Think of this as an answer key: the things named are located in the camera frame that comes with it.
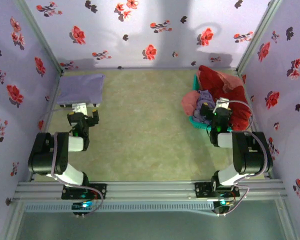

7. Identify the purple t-shirt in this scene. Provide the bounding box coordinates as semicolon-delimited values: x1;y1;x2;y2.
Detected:
192;89;217;125
56;73;106;106

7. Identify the small white black stand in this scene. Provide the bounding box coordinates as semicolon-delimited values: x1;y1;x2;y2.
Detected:
59;101;102;109

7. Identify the teal plastic laundry basket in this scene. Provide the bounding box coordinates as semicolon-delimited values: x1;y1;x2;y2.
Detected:
188;72;235;133

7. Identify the pink t-shirt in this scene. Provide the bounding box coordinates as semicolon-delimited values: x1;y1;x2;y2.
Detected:
181;73;245;117

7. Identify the folded purple t-shirt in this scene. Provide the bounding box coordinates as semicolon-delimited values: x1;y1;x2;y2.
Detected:
56;73;106;106

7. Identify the red t-shirt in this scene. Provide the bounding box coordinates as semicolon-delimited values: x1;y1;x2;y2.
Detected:
197;65;253;132

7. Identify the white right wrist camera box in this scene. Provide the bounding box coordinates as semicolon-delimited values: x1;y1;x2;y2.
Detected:
213;97;230;111

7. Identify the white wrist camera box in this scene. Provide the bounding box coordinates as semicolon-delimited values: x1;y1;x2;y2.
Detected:
71;101;89;115
213;97;230;111

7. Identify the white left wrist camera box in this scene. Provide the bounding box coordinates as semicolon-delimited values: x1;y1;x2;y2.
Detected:
71;101;89;115

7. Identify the aluminium side rail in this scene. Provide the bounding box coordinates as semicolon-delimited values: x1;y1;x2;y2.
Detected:
236;71;273;180

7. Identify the aluminium back rail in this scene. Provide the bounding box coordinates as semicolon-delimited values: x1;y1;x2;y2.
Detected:
62;66;238;71

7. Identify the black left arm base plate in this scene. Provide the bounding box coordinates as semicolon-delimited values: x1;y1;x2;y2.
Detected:
61;183;108;201

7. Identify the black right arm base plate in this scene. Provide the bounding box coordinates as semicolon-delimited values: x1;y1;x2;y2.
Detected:
194;181;241;200

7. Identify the aluminium frame post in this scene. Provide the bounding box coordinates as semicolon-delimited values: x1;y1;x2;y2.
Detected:
14;0;65;76
236;0;283;76

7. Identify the aluminium mounting rail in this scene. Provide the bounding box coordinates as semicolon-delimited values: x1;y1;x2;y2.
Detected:
13;180;288;201

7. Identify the grey slotted cable duct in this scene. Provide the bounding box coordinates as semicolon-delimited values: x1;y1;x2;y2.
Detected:
23;201;215;214

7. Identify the aluminium frame leg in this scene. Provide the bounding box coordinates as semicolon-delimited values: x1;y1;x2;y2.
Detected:
0;199;25;240
274;198;300;240

